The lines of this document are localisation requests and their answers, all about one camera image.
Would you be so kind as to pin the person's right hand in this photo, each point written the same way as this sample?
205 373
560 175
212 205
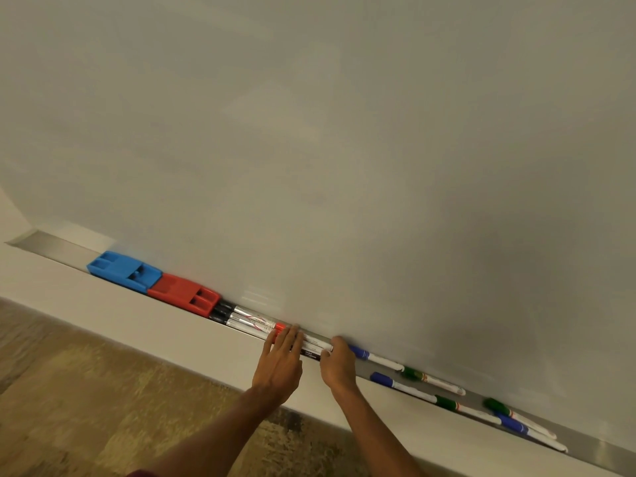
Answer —
339 370

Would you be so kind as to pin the person's left hand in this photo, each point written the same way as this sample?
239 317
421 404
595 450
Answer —
279 370

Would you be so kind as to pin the person's left little finger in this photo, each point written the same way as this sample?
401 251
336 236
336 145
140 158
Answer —
269 343

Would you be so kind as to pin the person's left middle finger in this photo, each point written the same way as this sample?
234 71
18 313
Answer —
290 337

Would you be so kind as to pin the person's right fingers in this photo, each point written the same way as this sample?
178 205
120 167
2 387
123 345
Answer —
342 344

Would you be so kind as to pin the white marker with red cap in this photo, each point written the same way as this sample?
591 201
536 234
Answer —
280 328

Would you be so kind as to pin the person's right forearm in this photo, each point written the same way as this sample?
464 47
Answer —
377 437

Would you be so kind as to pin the person's left forearm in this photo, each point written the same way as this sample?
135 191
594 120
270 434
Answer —
213 437

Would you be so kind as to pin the marker with black label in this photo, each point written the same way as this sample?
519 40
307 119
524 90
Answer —
311 354

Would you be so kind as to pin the silver marker with black cap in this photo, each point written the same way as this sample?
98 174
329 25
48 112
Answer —
241 329
251 316
243 322

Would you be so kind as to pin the white marker with blue cap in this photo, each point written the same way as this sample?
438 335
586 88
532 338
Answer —
377 360
529 433
405 388

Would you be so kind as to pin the white marker with green cap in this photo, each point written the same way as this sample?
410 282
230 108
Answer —
519 418
469 409
435 381

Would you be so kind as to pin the red plastic board eraser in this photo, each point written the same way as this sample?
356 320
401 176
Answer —
181 293

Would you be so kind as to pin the blue plastic board eraser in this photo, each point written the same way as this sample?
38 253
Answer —
121 271

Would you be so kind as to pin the dark red sleeve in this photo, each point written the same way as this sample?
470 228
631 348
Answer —
141 473

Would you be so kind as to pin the large white whiteboard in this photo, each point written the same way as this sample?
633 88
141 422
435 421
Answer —
318 143

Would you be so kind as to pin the metal marker tray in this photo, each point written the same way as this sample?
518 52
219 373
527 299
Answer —
54 249

